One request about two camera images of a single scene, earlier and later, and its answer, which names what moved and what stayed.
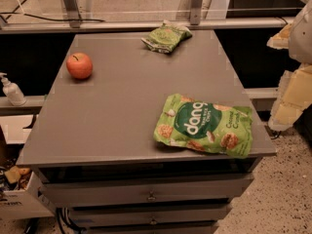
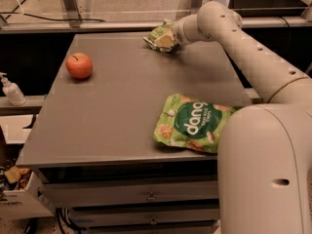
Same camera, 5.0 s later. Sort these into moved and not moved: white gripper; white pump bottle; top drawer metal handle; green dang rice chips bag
Moved: white gripper
Not moved: green dang rice chips bag; top drawer metal handle; white pump bottle
